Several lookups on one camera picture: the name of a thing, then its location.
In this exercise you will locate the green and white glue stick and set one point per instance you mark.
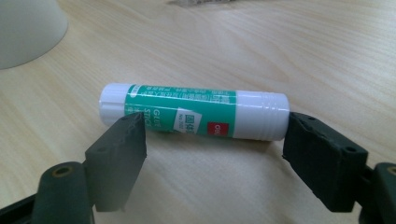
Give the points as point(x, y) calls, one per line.
point(193, 109)

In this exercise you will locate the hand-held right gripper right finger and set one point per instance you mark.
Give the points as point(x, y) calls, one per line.
point(327, 165)

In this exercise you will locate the white cup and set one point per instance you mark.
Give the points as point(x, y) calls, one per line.
point(25, 31)

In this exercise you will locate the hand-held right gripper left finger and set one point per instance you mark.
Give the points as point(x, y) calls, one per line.
point(116, 165)

